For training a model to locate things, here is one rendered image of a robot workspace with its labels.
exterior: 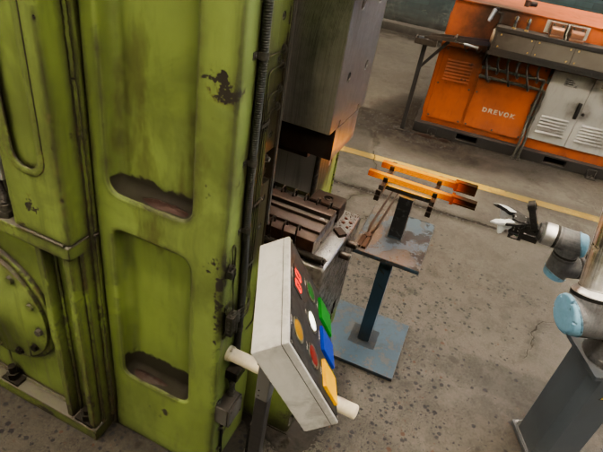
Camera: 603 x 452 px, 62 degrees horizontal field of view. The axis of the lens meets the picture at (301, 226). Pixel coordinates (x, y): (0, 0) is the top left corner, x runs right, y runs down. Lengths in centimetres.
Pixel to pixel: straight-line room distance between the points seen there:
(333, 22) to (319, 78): 14
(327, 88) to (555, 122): 411
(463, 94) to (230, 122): 416
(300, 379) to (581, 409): 148
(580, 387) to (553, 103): 340
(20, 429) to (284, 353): 157
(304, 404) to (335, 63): 79
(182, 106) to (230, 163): 20
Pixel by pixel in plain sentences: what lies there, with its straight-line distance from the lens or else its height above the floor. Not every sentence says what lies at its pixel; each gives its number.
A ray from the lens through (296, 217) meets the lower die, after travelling 166.
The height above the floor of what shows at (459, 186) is 94.
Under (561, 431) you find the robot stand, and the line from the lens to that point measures 242.
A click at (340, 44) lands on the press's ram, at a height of 160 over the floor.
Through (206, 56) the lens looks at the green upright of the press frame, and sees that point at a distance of 114.
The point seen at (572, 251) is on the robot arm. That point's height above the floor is 90.
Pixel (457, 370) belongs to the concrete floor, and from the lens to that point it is 274.
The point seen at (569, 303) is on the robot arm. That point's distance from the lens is 199.
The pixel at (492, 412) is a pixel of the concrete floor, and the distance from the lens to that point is 266.
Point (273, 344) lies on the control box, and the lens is 97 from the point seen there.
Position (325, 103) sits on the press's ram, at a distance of 132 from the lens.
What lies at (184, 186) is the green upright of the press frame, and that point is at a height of 120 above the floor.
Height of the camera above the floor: 191
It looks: 34 degrees down
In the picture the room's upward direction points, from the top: 10 degrees clockwise
